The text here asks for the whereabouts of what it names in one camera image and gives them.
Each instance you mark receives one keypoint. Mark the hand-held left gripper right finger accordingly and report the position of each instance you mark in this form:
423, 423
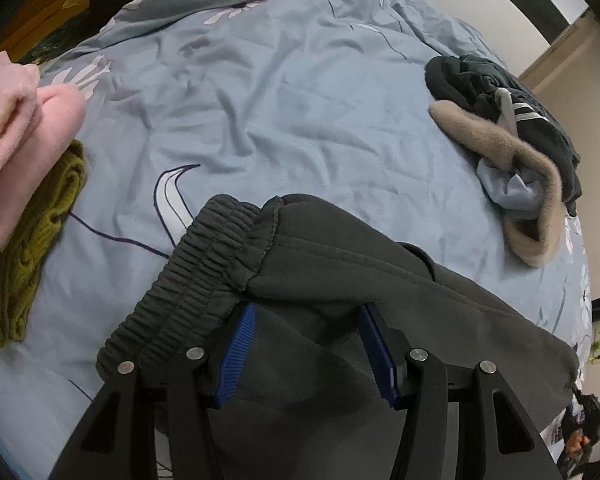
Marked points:
379, 360

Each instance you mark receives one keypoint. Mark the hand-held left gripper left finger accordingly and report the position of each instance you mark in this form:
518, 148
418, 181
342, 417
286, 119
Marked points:
236, 360

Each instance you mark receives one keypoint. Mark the dark grey pants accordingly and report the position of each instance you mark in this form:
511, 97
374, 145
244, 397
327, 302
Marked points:
330, 270

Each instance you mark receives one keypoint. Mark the light blue garment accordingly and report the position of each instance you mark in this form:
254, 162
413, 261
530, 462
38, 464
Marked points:
515, 192

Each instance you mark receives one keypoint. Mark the olive green knitted sweater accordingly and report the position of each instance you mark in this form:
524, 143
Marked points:
35, 240

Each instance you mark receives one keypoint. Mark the beige fuzzy sweater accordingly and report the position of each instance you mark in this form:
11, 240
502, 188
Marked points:
480, 130

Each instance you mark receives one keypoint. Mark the blue floral duvet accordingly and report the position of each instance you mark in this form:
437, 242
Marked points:
280, 110

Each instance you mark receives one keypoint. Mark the pink fleece garment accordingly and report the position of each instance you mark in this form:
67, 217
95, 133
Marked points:
10, 160

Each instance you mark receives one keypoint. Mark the beige door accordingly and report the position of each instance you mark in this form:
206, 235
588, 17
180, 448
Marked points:
575, 70

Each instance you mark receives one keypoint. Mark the wooden headboard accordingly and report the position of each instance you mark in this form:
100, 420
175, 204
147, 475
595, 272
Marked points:
40, 15

